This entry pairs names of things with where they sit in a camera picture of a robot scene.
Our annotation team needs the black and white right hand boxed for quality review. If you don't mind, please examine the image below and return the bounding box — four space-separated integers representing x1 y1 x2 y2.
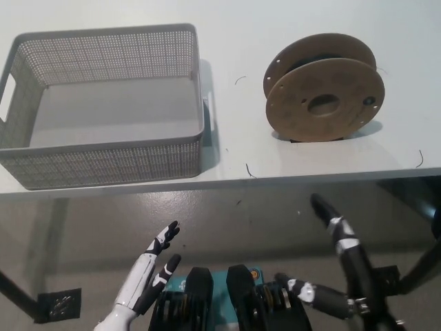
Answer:
274 192 380 311

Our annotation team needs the white and black left hand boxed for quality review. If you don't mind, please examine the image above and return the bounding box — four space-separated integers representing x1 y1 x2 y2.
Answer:
115 220 183 317

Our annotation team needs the brown cardboard filament spool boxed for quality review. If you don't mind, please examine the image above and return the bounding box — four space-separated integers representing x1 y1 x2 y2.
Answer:
263 33 386 143

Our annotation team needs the black floor tape patch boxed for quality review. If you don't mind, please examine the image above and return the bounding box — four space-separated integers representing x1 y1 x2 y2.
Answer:
33 288 83 324
373 265 402 297

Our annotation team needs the black ribbed left torso block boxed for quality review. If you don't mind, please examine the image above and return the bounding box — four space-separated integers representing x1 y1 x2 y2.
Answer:
147 267 214 331

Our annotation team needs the black ribbed torso block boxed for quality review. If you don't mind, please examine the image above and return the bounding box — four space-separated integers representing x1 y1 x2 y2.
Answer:
227 263 314 331
147 267 214 331

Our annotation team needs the black table leg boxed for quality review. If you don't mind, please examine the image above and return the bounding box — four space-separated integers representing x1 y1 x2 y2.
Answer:
399 237 441 296
0 270 39 311

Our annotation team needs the black ribbed right torso block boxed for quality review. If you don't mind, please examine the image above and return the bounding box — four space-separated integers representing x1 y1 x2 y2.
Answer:
227 263 314 331

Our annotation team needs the grey perforated plastic basket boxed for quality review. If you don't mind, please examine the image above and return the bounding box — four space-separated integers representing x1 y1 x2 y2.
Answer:
0 23 218 191

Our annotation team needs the black table frame bar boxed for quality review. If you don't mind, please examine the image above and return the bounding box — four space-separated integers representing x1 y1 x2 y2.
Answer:
376 177 441 239

